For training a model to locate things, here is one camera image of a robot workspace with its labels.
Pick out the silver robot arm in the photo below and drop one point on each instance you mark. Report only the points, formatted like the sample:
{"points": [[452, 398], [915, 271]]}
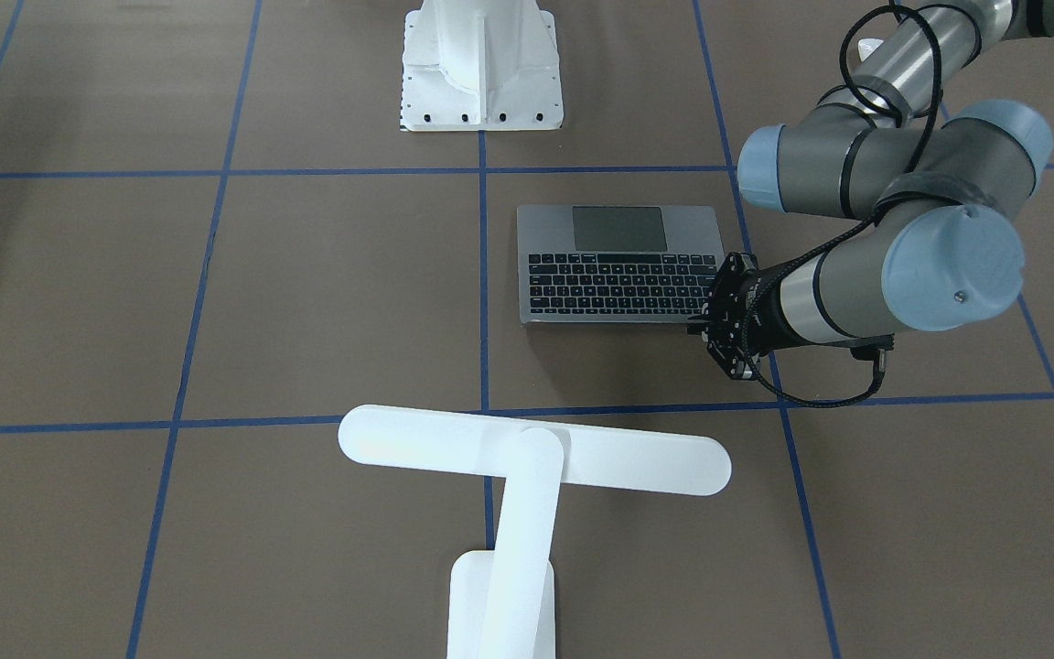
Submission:
{"points": [[932, 245]]}

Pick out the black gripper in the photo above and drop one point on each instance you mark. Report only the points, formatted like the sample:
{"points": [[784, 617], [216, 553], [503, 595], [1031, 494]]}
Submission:
{"points": [[762, 314]]}

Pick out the white desk lamp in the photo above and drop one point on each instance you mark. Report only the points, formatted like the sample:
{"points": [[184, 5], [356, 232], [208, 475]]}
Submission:
{"points": [[503, 600]]}

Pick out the white pillar mount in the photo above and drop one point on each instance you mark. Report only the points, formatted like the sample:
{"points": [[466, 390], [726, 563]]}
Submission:
{"points": [[481, 66]]}

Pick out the silver laptop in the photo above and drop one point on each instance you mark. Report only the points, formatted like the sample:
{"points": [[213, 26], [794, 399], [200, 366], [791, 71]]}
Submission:
{"points": [[615, 264]]}

